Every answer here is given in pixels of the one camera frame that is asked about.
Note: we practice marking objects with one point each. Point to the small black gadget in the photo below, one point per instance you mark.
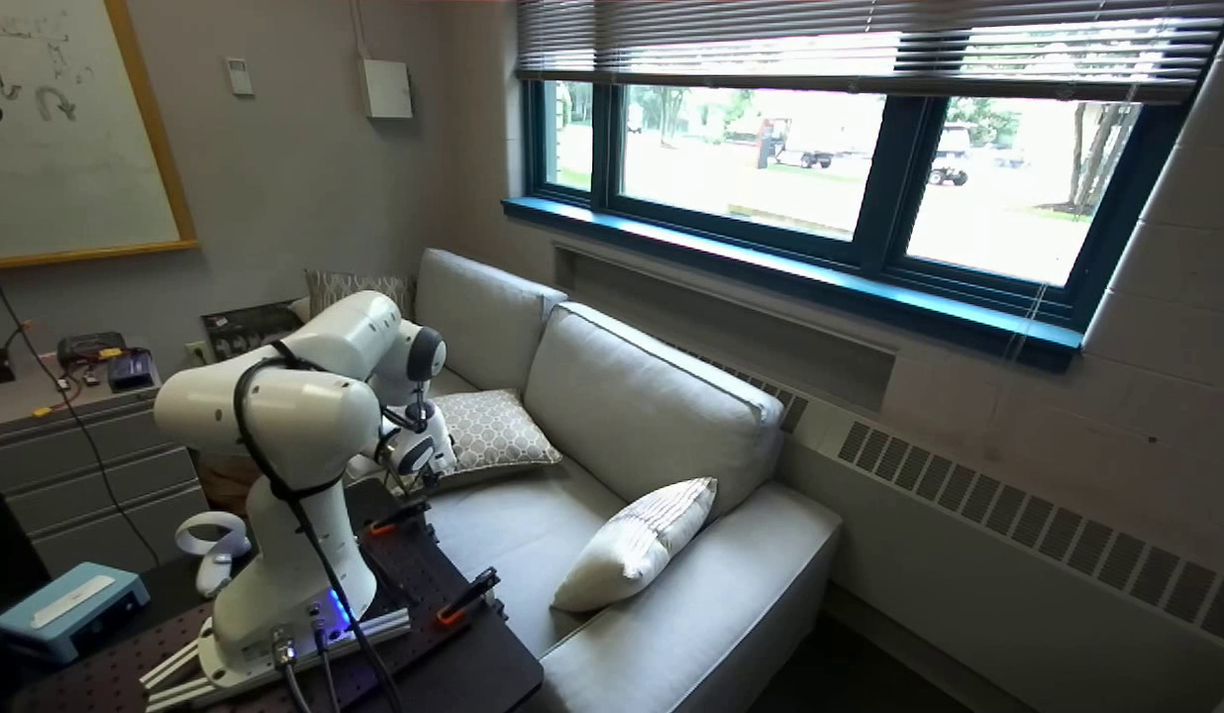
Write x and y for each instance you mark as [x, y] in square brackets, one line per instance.
[2, 364]

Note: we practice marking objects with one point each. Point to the wide blue-framed window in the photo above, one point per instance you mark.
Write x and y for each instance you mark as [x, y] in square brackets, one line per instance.
[906, 173]

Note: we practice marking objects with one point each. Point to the small white wall thermostat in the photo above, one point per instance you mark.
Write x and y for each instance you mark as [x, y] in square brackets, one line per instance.
[239, 76]

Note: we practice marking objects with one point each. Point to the white wall box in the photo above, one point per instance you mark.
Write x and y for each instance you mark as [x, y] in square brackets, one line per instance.
[386, 88]

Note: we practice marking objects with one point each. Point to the black electronic device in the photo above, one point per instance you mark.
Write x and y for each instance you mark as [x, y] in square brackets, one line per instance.
[92, 350]

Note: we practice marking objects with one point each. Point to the black orange clamp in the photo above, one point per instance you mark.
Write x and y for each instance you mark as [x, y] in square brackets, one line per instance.
[464, 597]
[399, 516]

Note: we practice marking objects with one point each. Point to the grey two-seat sofa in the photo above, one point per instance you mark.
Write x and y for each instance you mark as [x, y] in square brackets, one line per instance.
[662, 422]

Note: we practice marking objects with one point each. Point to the wood-framed whiteboard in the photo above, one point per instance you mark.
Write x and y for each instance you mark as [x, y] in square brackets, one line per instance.
[70, 132]

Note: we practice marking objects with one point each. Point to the octagon patterned square pillow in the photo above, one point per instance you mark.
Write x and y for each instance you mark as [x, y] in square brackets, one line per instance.
[496, 429]

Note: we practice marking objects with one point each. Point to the small cream lumbar pillow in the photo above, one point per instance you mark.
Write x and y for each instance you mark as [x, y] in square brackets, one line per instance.
[632, 549]

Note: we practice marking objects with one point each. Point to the dark device with purple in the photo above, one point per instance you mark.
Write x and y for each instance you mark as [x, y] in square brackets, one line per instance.
[133, 373]

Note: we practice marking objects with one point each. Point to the light blue box device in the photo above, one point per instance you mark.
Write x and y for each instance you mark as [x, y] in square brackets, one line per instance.
[70, 610]

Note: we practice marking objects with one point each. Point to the black robot table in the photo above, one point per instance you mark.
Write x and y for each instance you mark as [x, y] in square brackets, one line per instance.
[464, 668]

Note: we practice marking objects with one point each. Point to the white VR controller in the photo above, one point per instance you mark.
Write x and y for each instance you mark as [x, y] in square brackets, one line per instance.
[214, 540]

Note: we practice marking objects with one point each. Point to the grey drawer cabinet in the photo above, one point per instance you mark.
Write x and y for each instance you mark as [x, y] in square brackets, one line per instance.
[97, 476]

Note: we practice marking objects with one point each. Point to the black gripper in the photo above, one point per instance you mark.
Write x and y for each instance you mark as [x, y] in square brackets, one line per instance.
[414, 435]

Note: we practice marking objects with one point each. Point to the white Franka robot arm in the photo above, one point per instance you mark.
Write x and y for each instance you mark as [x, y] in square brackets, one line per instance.
[279, 422]

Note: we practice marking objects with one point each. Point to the baseboard heater grille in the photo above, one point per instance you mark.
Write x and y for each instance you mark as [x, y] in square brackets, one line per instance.
[1032, 527]

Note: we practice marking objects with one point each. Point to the diamond patterned beige pillow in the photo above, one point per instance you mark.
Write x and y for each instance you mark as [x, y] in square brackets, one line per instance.
[353, 284]

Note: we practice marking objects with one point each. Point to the dark horizontal window blinds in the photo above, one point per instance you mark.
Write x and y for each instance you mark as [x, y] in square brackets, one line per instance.
[835, 31]

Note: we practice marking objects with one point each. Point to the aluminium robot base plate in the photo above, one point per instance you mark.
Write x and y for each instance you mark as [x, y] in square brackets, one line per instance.
[189, 676]

